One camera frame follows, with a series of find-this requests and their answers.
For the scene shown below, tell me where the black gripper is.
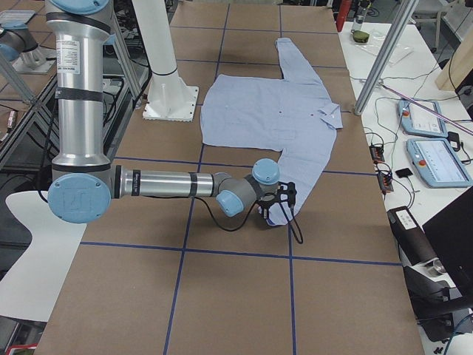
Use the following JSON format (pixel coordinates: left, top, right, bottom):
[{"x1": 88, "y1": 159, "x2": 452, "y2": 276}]
[{"x1": 256, "y1": 197, "x2": 279, "y2": 219}]

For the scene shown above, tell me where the light blue striped shirt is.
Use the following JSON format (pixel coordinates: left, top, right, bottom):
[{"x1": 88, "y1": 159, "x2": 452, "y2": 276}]
[{"x1": 200, "y1": 38, "x2": 342, "y2": 217}]

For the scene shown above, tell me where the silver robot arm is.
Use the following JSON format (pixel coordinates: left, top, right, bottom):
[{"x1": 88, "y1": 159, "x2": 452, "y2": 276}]
[
  {"x1": 46, "y1": 1, "x2": 280, "y2": 223},
  {"x1": 1, "y1": 21, "x2": 38, "y2": 62}
]

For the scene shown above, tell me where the red circuit board upper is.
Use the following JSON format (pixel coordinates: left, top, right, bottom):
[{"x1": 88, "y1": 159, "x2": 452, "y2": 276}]
[{"x1": 369, "y1": 145, "x2": 385, "y2": 163}]

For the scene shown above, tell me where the red circuit board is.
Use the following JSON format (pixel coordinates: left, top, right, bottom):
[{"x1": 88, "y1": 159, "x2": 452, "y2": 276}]
[
  {"x1": 369, "y1": 145, "x2": 385, "y2": 163},
  {"x1": 377, "y1": 171, "x2": 394, "y2": 195}
]

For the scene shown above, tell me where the red circuit board lower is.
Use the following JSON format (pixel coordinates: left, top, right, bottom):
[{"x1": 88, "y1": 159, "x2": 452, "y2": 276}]
[{"x1": 377, "y1": 171, "x2": 394, "y2": 195}]

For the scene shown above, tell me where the upper teach pendant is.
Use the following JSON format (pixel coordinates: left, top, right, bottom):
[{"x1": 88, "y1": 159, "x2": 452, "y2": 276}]
[{"x1": 398, "y1": 99, "x2": 448, "y2": 138}]

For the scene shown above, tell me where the teach pendant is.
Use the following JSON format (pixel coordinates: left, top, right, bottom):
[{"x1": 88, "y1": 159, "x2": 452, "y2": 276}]
[
  {"x1": 398, "y1": 99, "x2": 448, "y2": 138},
  {"x1": 406, "y1": 138, "x2": 472, "y2": 189}
]

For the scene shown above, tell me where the lower teach pendant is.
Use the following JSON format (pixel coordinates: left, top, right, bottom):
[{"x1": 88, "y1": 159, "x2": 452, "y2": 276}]
[{"x1": 406, "y1": 138, "x2": 472, "y2": 189}]

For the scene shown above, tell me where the black monitor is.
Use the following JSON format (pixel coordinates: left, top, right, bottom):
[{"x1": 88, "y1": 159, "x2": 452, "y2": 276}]
[{"x1": 423, "y1": 189, "x2": 473, "y2": 295}]

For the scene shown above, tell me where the green round pouch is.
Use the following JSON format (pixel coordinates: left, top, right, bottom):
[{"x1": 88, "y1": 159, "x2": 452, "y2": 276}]
[{"x1": 352, "y1": 30, "x2": 370, "y2": 44}]

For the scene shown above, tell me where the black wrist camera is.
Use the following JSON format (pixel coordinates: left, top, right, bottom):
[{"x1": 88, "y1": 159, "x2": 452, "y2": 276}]
[{"x1": 277, "y1": 182, "x2": 297, "y2": 208}]

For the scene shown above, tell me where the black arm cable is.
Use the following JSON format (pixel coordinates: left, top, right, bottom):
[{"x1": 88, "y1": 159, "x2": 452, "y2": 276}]
[{"x1": 194, "y1": 180, "x2": 304, "y2": 245}]

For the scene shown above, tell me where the white camera mast base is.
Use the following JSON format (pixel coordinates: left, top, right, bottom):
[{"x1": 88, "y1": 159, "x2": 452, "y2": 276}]
[{"x1": 132, "y1": 0, "x2": 199, "y2": 122}]

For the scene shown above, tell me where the aluminium frame post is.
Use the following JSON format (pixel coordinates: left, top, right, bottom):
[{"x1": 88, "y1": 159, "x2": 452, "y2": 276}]
[{"x1": 354, "y1": 0, "x2": 418, "y2": 115}]

